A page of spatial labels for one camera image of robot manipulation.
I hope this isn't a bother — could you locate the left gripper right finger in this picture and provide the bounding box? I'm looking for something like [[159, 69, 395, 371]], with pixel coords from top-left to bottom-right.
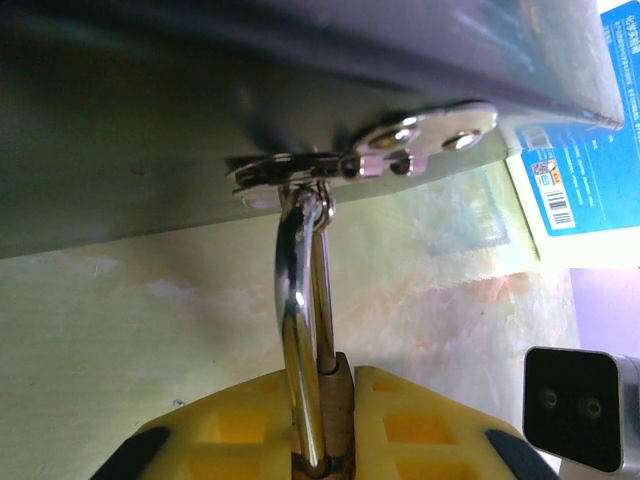
[[349, 364, 562, 480]]

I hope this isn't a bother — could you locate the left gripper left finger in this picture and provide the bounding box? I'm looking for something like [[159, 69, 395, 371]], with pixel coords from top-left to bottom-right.
[[91, 368, 302, 480]]

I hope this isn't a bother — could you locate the brass padlock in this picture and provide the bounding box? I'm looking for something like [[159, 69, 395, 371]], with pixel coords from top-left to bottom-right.
[[273, 180, 358, 480]]

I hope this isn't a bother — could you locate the silver box hasp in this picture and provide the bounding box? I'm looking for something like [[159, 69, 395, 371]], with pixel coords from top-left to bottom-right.
[[224, 99, 501, 202]]

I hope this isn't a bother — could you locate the starry night tin box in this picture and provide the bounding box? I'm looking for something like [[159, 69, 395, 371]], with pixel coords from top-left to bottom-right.
[[0, 0, 626, 260]]

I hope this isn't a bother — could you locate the white storage box blue lid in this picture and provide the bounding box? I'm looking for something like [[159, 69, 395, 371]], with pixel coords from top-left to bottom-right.
[[503, 0, 640, 265]]

